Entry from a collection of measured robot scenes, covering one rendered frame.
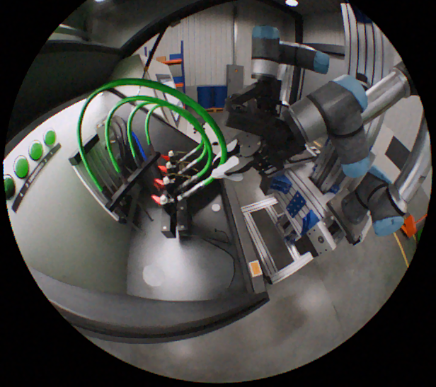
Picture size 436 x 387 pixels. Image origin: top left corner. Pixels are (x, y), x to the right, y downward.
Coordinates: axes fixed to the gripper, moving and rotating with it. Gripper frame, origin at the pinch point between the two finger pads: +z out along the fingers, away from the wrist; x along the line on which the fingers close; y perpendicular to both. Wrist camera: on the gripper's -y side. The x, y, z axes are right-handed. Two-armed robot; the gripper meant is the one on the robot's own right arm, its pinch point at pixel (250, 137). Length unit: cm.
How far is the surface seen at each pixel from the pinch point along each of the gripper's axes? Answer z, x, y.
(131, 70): -28, 23, -43
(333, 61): -202, 355, 550
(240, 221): 25.4, -15.2, -5.0
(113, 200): 10, -12, -48
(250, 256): 25.4, -29.3, -5.1
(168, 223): 22.4, -13.8, -30.8
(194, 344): 121, -107, -51
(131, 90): -19, 23, -45
